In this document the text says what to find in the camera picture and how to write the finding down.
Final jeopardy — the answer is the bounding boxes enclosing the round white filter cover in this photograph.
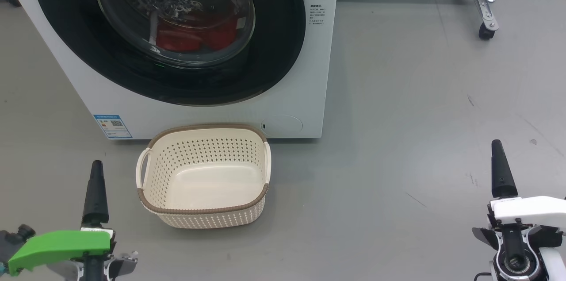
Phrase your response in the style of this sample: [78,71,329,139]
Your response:
[261,115,303,136]

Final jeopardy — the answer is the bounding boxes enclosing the cream perforated laundry basket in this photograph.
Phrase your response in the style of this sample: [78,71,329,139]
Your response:
[136,123,272,229]

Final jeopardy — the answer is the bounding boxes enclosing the red garment with white trim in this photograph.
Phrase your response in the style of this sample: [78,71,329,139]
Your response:
[149,10,205,54]

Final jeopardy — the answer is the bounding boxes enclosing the metal rack leg with casters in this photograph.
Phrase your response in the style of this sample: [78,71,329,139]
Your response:
[472,0,507,40]

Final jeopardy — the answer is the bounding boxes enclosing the printed text notice sticker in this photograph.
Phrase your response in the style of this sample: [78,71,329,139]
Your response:
[309,3,327,26]

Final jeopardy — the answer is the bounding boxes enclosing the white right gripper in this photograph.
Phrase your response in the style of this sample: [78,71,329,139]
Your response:
[472,139,566,248]

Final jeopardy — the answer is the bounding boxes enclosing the blue energy label sticker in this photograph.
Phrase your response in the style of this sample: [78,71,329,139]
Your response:
[94,115,132,139]

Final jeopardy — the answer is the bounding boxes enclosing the white front-load washing machine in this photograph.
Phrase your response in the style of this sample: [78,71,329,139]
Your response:
[0,0,341,140]

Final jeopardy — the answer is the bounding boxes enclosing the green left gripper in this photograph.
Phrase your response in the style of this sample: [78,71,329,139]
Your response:
[8,160,138,281]

